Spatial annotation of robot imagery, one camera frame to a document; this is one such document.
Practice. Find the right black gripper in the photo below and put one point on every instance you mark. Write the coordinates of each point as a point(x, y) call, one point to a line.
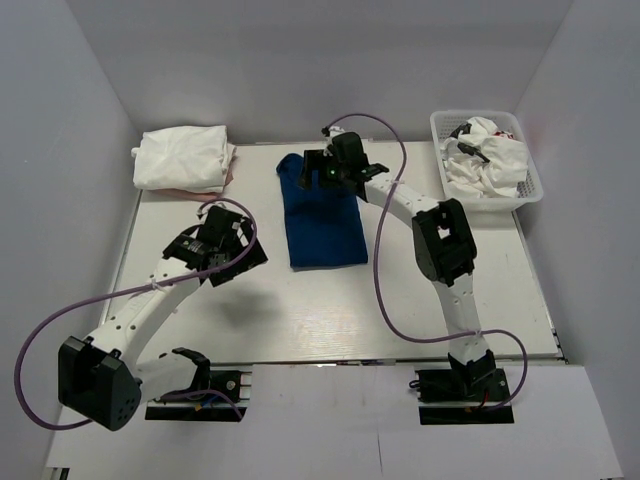
point(318, 160)

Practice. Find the white t-shirt red print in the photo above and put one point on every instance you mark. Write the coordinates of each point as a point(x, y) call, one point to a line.
point(470, 178)

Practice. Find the white t-shirt black print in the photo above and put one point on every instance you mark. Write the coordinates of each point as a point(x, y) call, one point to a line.
point(463, 146)

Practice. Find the white plastic basket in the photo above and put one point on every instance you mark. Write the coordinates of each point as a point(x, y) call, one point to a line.
point(530, 191)

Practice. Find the blue mickey t-shirt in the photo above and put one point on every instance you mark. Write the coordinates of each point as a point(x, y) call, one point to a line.
point(323, 227)

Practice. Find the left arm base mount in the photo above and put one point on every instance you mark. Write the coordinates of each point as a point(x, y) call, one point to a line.
point(214, 394)

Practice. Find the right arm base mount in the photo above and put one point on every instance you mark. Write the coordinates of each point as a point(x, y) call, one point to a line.
point(444, 399)

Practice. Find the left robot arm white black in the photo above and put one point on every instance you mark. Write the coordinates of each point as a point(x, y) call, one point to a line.
point(102, 376)

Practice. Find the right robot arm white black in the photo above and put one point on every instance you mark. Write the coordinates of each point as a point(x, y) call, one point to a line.
point(444, 246)

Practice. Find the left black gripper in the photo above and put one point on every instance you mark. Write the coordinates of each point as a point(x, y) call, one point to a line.
point(255, 257)

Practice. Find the folded white t-shirt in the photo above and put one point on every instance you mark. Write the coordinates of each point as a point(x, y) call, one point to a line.
point(188, 158)

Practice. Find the folded pink t-shirt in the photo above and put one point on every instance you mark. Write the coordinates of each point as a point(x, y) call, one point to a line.
point(205, 196)

